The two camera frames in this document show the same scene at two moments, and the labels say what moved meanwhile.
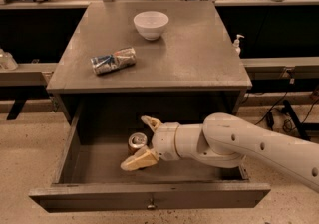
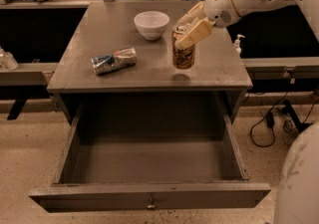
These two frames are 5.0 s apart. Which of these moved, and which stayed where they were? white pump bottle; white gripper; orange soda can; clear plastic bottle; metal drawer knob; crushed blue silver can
Moved: orange soda can; white gripper
Stayed: clear plastic bottle; white pump bottle; crushed blue silver can; metal drawer knob
